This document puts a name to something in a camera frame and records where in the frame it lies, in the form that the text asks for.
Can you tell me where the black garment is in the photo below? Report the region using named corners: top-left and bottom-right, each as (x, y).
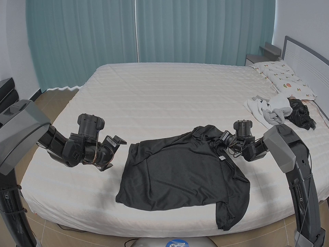
top-left (285, 98), bottom-right (317, 131)

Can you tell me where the white printed pillow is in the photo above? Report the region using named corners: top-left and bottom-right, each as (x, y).
top-left (249, 60), bottom-right (318, 100)

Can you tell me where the black T-shirt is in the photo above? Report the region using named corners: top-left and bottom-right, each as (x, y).
top-left (115, 125), bottom-right (251, 231)

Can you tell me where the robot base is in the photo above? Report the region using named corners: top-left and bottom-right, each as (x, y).
top-left (126, 237), bottom-right (219, 247)

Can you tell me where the blue-green curtain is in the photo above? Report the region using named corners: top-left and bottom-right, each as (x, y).
top-left (135, 0), bottom-right (276, 67)
top-left (26, 0), bottom-right (138, 91)

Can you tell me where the bed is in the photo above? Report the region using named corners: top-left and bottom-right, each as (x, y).
top-left (20, 36), bottom-right (329, 237)

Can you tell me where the pile of clothes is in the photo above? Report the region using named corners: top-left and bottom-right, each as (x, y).
top-left (244, 94), bottom-right (293, 125)

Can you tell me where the grey bedside table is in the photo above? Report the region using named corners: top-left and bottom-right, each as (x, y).
top-left (245, 42), bottom-right (282, 67)

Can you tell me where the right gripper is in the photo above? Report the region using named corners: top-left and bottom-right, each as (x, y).
top-left (220, 130), bottom-right (235, 146)

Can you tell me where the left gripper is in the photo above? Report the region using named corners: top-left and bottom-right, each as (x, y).
top-left (96, 136), bottom-right (127, 172)

